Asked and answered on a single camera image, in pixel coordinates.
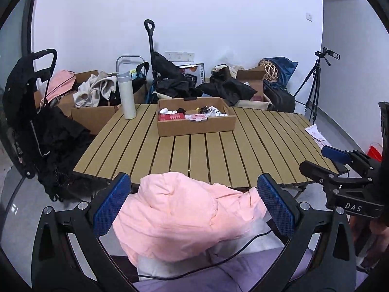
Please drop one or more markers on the light green cloth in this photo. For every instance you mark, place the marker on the light green cloth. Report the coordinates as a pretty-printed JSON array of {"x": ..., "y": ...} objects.
[{"x": 133, "y": 71}]

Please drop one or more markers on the white wall socket panel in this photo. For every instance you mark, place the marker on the white wall socket panel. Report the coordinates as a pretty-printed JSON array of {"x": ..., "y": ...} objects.
[{"x": 179, "y": 56}]

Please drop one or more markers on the red flat packet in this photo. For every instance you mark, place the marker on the red flat packet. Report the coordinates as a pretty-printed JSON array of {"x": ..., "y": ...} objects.
[{"x": 171, "y": 116}]

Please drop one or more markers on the open cardboard box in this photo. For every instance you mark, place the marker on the open cardboard box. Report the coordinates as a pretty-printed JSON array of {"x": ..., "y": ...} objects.
[{"x": 250, "y": 74}]

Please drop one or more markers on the black suitcase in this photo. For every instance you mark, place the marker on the black suitcase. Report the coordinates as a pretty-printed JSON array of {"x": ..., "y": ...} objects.
[{"x": 281, "y": 99}]

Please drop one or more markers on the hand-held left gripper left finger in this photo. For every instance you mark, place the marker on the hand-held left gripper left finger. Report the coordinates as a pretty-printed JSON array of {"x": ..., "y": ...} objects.
[{"x": 111, "y": 206}]

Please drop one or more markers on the purple clothing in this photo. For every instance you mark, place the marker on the purple clothing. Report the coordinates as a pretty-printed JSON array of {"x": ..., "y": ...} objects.
[{"x": 212, "y": 279}]

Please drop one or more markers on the pink packet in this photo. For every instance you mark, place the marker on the pink packet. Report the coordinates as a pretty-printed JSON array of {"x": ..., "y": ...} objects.
[{"x": 197, "y": 117}]

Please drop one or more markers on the small white tube bottle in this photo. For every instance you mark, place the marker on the small white tube bottle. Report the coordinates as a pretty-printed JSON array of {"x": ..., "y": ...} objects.
[{"x": 216, "y": 111}]

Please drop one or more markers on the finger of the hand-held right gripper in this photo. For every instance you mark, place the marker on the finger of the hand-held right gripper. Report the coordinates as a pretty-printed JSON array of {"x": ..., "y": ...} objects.
[
  {"x": 335, "y": 155},
  {"x": 352, "y": 206}
]

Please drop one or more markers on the person's right hand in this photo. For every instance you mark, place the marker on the person's right hand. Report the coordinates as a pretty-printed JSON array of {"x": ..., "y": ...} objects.
[{"x": 380, "y": 228}]

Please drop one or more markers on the wicker basket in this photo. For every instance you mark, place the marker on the wicker basket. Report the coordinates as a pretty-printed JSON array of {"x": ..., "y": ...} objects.
[{"x": 270, "y": 71}]

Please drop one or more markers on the black tripod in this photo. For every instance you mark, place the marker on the black tripod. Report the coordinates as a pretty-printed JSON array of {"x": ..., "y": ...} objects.
[{"x": 314, "y": 91}]

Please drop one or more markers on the white capped bottle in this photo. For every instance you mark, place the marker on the white capped bottle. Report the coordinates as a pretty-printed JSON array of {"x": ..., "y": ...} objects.
[{"x": 164, "y": 111}]

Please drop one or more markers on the pile of black clothes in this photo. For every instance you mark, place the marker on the pile of black clothes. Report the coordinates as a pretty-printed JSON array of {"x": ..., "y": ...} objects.
[{"x": 167, "y": 67}]

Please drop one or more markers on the metal cart frame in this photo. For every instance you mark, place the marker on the metal cart frame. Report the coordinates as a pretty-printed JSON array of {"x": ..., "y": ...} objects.
[{"x": 129, "y": 57}]

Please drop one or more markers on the pink backpack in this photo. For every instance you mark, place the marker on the pink backpack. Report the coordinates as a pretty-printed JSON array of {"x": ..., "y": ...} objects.
[{"x": 62, "y": 82}]

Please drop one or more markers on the black tote bag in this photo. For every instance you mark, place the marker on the black tote bag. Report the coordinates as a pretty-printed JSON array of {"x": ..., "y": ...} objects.
[{"x": 140, "y": 80}]

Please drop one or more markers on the large cardboard box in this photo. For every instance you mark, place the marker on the large cardboard box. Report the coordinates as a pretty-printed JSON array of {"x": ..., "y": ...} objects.
[{"x": 88, "y": 118}]

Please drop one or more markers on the white wall switch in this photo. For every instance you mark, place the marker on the white wall switch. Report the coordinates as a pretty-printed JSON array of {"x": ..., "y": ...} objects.
[{"x": 309, "y": 17}]

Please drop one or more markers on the black stroller cart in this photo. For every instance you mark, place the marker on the black stroller cart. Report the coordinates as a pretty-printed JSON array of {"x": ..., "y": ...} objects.
[{"x": 18, "y": 97}]

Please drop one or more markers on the white thermos bottle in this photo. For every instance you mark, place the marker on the white thermos bottle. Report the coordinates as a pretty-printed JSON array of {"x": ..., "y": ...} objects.
[{"x": 127, "y": 97}]

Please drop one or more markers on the white printed box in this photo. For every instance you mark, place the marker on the white printed box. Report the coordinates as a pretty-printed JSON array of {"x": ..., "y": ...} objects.
[{"x": 200, "y": 73}]

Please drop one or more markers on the red bucket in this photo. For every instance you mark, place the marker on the red bucket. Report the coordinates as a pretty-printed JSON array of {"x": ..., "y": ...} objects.
[{"x": 374, "y": 153}]

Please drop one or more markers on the black fuzzy pouch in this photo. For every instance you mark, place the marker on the black fuzzy pouch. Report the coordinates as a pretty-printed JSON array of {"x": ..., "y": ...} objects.
[{"x": 182, "y": 110}]

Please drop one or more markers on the shallow cardboard tray box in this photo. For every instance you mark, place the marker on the shallow cardboard tray box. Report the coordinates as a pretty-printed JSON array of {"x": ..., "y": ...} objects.
[{"x": 194, "y": 127}]

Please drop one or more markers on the black cloth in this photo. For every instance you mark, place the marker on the black cloth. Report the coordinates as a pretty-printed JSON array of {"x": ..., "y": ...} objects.
[{"x": 57, "y": 146}]

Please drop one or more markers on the beige cloth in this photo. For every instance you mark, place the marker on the beige cloth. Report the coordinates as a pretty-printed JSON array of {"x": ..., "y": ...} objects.
[{"x": 231, "y": 70}]

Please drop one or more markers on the blue bag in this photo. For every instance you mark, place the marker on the blue bag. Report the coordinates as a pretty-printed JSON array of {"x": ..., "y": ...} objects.
[{"x": 149, "y": 95}]

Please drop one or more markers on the beige clothing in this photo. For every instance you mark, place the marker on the beige clothing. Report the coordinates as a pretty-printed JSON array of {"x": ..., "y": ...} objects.
[{"x": 91, "y": 92}]

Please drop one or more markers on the pink jacket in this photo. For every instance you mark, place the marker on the pink jacket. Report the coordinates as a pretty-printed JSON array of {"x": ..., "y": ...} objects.
[{"x": 176, "y": 216}]

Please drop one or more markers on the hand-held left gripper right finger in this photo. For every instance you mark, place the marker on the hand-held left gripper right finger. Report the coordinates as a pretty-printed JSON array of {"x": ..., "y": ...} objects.
[{"x": 276, "y": 206}]

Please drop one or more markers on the blue cloth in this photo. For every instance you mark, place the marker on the blue cloth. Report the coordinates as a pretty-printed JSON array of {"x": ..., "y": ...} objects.
[{"x": 285, "y": 67}]

